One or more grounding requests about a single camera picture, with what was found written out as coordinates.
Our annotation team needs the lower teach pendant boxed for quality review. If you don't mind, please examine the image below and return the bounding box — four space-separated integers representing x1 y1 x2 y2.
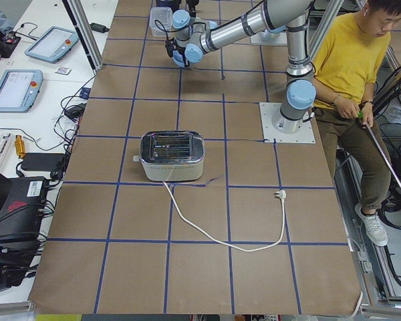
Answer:
0 70 43 113

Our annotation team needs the white toaster power cable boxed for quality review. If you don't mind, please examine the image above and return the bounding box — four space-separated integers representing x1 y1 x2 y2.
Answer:
162 180 287 253

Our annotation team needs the black computer case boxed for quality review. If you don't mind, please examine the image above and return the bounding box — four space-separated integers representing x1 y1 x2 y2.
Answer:
0 173 49 243

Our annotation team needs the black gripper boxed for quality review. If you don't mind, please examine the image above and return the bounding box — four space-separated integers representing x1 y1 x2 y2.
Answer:
166 38 175 57

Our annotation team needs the aluminium frame post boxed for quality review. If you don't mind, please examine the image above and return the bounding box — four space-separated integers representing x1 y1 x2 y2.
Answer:
62 0 104 71

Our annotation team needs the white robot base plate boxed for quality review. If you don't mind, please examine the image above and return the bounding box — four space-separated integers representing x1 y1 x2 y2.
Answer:
259 102 315 144

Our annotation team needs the person in yellow shirt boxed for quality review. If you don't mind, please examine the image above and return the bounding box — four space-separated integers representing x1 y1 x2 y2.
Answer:
313 1 401 247

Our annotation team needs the silver toaster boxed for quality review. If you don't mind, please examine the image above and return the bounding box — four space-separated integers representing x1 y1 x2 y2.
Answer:
133 130 205 182

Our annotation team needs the upper teach pendant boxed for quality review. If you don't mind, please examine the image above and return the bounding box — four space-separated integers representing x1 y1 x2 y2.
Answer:
25 26 79 63

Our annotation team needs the light blue bowl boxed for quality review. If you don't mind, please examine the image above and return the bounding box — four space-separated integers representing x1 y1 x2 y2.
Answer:
172 50 190 68

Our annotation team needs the teach pendant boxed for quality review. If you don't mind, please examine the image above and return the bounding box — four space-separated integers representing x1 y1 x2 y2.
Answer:
25 26 79 63
0 70 43 113

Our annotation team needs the black power adapter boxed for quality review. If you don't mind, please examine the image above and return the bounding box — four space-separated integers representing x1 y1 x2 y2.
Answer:
19 152 64 172

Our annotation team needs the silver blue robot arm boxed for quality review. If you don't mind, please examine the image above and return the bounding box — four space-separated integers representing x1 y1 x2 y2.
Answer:
165 0 316 134

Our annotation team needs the clear plastic container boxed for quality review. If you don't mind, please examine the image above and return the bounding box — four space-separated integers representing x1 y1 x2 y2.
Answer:
149 7 172 37

